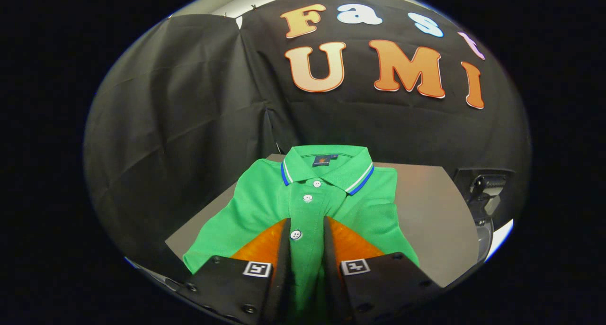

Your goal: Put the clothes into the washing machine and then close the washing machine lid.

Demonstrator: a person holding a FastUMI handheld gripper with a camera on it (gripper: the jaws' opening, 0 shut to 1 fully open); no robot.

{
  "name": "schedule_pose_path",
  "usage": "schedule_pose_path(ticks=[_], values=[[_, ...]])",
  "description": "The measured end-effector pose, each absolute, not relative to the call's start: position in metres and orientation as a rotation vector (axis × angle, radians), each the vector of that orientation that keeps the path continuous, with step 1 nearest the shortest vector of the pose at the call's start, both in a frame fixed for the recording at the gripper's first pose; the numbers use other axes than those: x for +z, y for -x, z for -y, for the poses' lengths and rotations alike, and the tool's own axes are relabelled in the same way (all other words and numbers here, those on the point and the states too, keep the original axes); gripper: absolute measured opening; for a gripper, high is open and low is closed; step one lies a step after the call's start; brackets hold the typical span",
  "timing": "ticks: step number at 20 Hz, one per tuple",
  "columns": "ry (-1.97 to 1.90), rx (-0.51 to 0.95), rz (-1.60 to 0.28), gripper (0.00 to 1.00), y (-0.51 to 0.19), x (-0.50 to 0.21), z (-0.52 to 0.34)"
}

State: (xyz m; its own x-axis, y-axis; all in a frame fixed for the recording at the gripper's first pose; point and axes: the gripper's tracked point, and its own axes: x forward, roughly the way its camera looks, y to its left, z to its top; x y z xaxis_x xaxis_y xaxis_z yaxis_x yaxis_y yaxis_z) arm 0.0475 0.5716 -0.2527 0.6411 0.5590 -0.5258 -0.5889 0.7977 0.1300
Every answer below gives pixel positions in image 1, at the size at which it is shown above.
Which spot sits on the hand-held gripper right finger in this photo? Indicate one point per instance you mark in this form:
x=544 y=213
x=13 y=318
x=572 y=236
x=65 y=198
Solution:
x=378 y=292

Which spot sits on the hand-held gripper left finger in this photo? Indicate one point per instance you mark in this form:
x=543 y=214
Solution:
x=236 y=287

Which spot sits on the green polo shirt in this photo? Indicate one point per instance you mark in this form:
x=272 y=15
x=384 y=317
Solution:
x=265 y=197

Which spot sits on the transparent washing machine lid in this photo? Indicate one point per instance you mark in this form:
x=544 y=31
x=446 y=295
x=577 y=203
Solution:
x=487 y=187

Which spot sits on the grey side table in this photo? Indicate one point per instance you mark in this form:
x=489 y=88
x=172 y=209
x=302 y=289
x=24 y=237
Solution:
x=431 y=211

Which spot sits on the white side table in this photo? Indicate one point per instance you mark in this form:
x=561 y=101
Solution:
x=503 y=235

